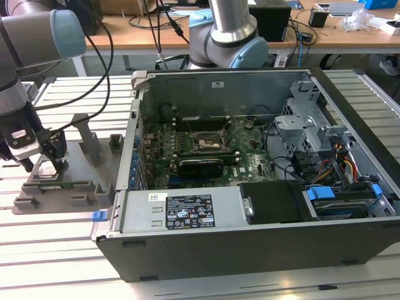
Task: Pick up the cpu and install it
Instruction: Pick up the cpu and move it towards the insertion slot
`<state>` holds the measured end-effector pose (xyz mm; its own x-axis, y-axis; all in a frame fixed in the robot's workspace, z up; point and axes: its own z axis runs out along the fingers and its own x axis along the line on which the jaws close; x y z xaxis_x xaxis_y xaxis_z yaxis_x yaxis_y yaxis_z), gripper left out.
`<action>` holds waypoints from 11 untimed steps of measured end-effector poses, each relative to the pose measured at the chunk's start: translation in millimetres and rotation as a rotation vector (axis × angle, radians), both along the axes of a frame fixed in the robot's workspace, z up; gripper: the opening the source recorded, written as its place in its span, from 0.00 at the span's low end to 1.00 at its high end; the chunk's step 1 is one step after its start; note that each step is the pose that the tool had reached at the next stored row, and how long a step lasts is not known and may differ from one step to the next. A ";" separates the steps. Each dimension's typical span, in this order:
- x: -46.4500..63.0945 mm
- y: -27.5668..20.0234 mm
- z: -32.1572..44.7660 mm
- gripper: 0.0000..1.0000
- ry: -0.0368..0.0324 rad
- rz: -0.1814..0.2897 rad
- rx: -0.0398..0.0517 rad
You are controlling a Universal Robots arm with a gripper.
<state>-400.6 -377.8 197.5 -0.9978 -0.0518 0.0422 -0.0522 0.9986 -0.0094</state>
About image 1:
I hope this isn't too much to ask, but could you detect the small black open box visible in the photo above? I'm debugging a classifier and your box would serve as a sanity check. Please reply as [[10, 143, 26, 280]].
[[308, 9, 329, 28]]

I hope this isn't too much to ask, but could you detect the grey parts rack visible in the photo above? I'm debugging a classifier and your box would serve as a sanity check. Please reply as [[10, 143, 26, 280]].
[[11, 112, 124, 216]]

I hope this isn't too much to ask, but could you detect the hard disk in blue carrier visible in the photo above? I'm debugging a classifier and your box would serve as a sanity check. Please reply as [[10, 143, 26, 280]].
[[302, 184, 376, 219]]

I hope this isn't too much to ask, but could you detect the white cardboard box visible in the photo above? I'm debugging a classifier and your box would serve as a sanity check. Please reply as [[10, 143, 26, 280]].
[[379, 19, 400, 36]]

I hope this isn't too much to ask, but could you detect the CPU socket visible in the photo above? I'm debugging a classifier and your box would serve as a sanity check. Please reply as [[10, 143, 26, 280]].
[[190, 129, 229, 154]]

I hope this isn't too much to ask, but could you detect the long wooden desk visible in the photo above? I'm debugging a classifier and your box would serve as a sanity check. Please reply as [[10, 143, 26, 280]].
[[71, 0, 400, 78]]

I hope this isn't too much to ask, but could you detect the crumpled clear plastic bag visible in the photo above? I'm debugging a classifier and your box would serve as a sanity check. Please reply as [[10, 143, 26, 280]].
[[339, 8, 388, 32]]

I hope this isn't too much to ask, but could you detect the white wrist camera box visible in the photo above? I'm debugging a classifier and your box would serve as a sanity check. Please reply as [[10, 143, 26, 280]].
[[6, 123, 42, 162]]

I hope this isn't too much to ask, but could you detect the black chair base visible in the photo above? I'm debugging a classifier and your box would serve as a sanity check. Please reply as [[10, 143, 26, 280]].
[[320, 53, 343, 70]]

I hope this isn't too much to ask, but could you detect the orange black wire bundle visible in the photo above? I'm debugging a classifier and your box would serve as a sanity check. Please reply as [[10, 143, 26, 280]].
[[312, 161, 334, 184]]

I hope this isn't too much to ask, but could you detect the grey metal drive cage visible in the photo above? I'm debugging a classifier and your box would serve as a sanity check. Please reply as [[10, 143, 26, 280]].
[[273, 79, 351, 157]]

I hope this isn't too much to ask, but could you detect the yellow red wire bundle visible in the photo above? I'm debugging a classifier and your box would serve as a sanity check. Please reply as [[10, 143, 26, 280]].
[[332, 142, 359, 184]]

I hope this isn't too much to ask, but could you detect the brown cardboard box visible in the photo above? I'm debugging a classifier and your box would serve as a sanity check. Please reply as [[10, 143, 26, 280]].
[[101, 0, 160, 16]]

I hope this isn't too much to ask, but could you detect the grey power supply with label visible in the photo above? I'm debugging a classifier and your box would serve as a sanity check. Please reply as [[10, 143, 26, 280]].
[[120, 187, 251, 234]]

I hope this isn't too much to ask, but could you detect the silver CPU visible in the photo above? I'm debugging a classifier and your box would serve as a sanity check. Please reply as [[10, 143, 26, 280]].
[[36, 161, 59, 179]]

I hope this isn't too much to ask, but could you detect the black graphics card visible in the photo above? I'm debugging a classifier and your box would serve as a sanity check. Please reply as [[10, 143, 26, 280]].
[[177, 157, 225, 179]]

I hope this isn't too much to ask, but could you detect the grey case latch handle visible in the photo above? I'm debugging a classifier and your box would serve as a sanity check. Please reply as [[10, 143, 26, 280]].
[[131, 70, 151, 94]]

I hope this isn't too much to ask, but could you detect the grey flat tablet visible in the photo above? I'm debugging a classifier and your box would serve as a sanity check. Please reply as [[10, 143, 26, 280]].
[[315, 2, 366, 17]]

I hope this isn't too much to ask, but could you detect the open black PC case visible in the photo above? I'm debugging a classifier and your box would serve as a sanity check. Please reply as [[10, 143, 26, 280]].
[[89, 65, 400, 284]]

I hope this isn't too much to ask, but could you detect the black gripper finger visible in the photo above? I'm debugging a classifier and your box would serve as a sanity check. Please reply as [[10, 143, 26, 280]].
[[42, 129, 68, 175], [20, 155, 34, 173]]

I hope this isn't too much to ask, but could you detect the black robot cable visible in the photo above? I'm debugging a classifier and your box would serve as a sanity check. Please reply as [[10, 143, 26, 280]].
[[32, 12, 115, 132]]

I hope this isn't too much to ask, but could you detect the white sports shoe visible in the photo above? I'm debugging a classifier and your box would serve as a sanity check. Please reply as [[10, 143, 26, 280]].
[[379, 57, 400, 76]]

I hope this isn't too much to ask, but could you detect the large black computer tower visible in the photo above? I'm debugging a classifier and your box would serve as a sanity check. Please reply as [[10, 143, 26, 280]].
[[74, 0, 104, 36]]

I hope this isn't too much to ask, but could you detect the green motherboard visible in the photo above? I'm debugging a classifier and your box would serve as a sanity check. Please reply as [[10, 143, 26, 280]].
[[139, 117, 279, 190]]

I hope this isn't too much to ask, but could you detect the bright blue box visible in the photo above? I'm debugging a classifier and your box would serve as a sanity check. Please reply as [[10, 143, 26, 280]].
[[357, 0, 387, 9]]

